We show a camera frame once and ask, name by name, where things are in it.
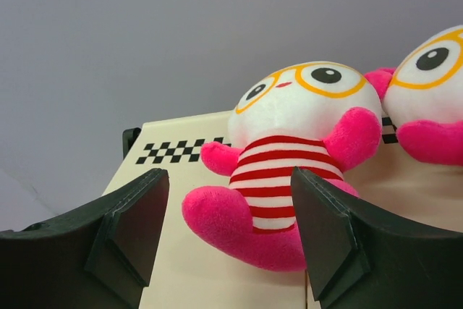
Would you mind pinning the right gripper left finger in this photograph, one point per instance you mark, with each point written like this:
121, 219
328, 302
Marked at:
100, 255

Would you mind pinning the cream black three-tier shelf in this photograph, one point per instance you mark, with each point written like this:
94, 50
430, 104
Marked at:
190, 273

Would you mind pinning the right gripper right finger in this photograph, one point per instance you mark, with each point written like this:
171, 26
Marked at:
359, 255

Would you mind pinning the white pink glasses plush front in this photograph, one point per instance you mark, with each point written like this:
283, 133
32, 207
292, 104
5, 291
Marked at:
423, 98

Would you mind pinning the white pink glasses plush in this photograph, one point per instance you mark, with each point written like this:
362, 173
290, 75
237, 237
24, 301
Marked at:
321, 116
423, 98

